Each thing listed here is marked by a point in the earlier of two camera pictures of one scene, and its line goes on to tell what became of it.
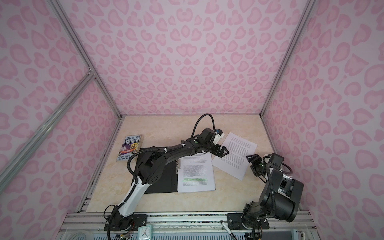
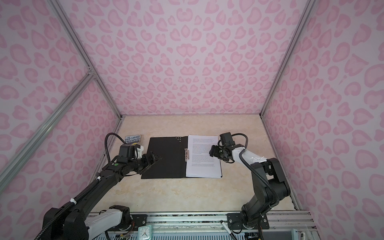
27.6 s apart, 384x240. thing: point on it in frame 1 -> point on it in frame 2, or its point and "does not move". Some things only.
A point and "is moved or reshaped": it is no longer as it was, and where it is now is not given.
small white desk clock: (145, 232) does not move
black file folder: (168, 184) is moved or reshaped
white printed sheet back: (235, 162) -> (200, 164)
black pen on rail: (228, 230) does not move
